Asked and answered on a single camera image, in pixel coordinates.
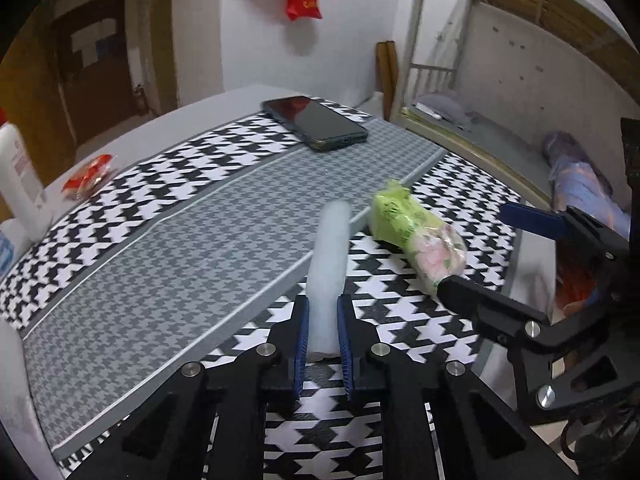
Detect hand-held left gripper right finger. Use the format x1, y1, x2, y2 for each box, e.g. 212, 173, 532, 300
336, 295, 528, 480

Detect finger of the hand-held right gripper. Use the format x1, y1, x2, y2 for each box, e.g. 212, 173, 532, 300
436, 274, 626, 423
500, 202, 632, 267

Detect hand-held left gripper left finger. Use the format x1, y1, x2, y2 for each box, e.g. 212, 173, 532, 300
121, 295, 311, 480

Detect green tissue pack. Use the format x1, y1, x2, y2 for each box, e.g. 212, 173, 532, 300
369, 178, 468, 297

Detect rolled purple blanket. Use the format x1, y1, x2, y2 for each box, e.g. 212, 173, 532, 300
542, 130, 633, 236

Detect grey mattress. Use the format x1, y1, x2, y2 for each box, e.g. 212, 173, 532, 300
405, 105, 566, 201

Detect grey pillow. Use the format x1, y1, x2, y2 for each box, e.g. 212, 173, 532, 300
415, 92, 473, 127

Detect houndstooth table cloth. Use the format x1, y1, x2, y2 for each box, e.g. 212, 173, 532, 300
0, 100, 523, 480

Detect wooden boards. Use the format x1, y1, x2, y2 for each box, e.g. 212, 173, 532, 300
376, 41, 401, 121

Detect black smartphone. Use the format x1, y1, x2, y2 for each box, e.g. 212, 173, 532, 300
261, 96, 370, 152

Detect red snack packet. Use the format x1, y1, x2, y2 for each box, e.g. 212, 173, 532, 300
62, 154, 117, 201

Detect wooden side door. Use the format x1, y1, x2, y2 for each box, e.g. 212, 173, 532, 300
125, 0, 180, 113

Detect brown door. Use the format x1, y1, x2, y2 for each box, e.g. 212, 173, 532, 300
52, 0, 138, 146

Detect white pump bottle red cap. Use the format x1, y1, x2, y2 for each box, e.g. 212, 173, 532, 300
0, 122, 51, 241

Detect large white paper notice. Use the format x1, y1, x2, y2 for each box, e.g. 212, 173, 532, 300
70, 19, 118, 53

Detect wooden wardrobe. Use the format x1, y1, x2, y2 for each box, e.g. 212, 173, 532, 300
0, 0, 66, 131

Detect black cable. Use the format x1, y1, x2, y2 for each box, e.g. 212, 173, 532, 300
559, 407, 640, 473

